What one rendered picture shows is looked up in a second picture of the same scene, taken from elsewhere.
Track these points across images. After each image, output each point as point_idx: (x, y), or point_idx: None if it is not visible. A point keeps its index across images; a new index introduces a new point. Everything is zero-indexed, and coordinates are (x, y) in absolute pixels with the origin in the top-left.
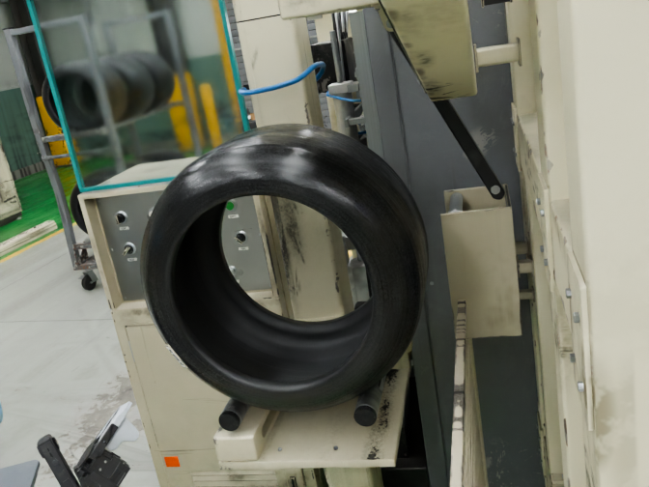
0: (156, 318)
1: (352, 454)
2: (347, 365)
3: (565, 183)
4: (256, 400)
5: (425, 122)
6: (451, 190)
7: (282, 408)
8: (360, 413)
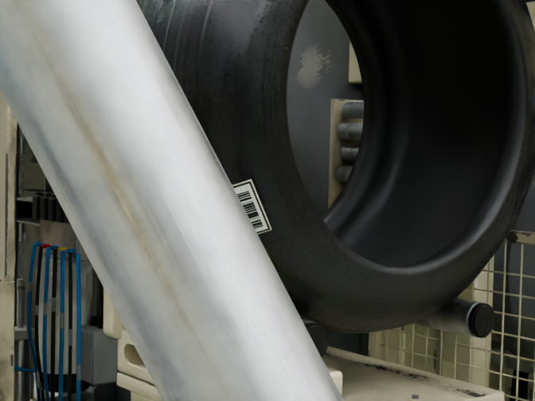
0: (247, 120)
1: (449, 397)
2: (485, 228)
3: None
4: (363, 295)
5: None
6: (341, 99)
7: (388, 312)
8: (482, 313)
